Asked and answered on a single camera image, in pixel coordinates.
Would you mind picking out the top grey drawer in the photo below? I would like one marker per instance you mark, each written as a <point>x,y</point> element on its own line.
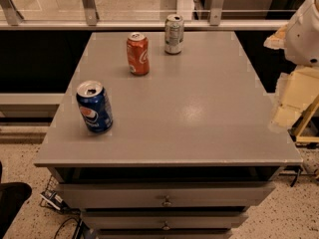
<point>147,195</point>

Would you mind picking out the metal window railing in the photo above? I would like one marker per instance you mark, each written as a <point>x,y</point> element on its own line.
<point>107,15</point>

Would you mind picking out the silver green soda can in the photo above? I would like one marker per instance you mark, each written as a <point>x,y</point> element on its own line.
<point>173,36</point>

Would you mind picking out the red Coca-Cola can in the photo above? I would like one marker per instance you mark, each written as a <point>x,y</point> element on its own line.
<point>137,52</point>

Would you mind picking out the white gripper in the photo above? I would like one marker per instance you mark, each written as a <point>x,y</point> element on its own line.
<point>303,37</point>

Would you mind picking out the grey drawer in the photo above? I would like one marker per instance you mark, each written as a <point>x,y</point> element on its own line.
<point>147,195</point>
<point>164,220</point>
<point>160,234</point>

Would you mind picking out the middle grey drawer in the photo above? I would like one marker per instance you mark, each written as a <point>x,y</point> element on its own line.
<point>164,220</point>

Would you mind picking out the blue Pepsi can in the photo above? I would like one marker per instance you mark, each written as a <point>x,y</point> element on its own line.
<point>94,106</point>

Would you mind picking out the bottom grey drawer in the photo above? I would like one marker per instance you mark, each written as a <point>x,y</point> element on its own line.
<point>160,234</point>

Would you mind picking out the yellow metal frame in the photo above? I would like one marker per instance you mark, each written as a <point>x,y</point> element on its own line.
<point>307,116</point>

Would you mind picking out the grey drawer cabinet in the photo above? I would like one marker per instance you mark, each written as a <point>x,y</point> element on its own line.
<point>197,117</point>

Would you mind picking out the wire basket with box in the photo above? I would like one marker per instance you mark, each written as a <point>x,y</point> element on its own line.
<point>50,196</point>

